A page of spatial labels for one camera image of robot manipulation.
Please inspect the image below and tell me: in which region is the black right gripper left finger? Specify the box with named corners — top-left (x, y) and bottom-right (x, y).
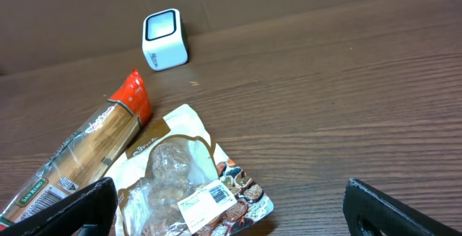
top-left (1, 178), bottom-right (118, 236)

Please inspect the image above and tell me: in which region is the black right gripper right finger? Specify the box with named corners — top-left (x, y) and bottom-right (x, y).
top-left (342, 178), bottom-right (461, 236)

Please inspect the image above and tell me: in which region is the orange spaghetti packet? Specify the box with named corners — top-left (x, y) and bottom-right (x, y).
top-left (1, 69), bottom-right (152, 230)

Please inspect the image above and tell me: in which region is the cream brown nut bag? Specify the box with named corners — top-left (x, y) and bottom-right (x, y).
top-left (107, 104), bottom-right (274, 236)

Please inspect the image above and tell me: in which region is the white barcode scanner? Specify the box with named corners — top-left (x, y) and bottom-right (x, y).
top-left (141, 8), bottom-right (189, 71)

